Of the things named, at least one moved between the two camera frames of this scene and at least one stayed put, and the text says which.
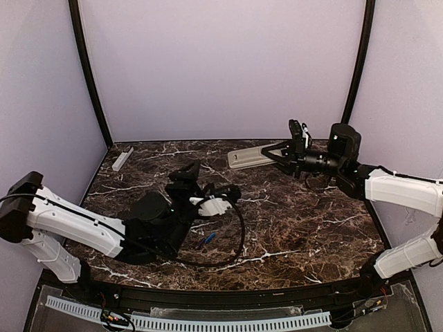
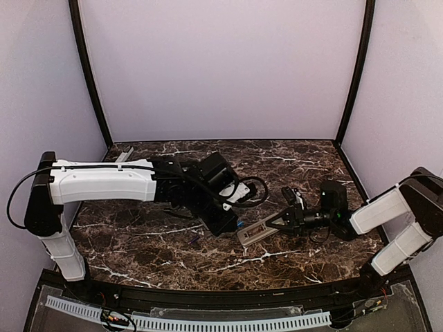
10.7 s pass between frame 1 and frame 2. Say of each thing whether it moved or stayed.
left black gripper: moved
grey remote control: moved
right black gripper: moved
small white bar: stayed
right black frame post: stayed
